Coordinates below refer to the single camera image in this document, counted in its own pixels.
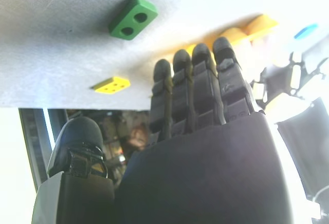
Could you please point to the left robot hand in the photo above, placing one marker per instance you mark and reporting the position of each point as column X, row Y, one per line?
column 200, row 172

